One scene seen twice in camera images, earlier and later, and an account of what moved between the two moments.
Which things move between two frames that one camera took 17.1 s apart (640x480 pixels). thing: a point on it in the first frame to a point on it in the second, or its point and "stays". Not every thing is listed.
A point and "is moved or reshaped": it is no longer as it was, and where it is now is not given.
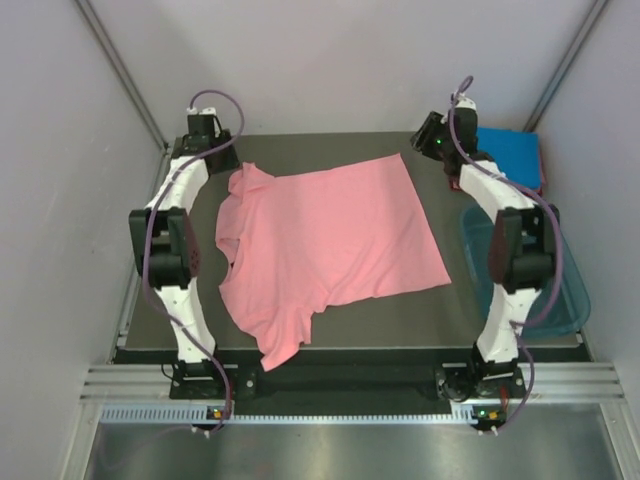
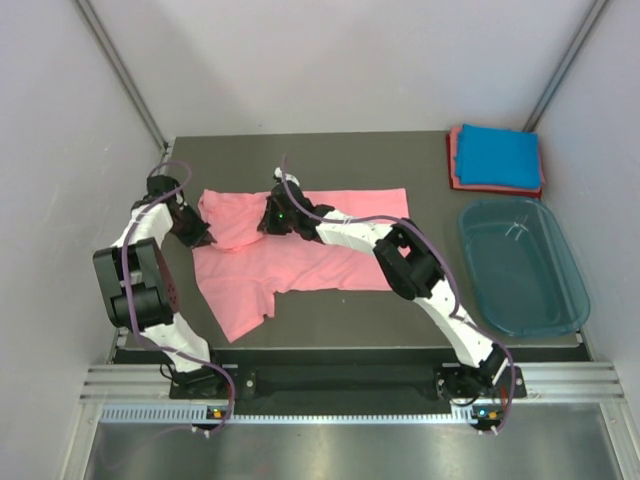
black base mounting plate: (339, 381) stays
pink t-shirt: (302, 242) is moved or reshaped
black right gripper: (421, 139) to (267, 225)
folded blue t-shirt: (518, 152) stays
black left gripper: (230, 161) to (200, 236)
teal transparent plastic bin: (563, 308) stays
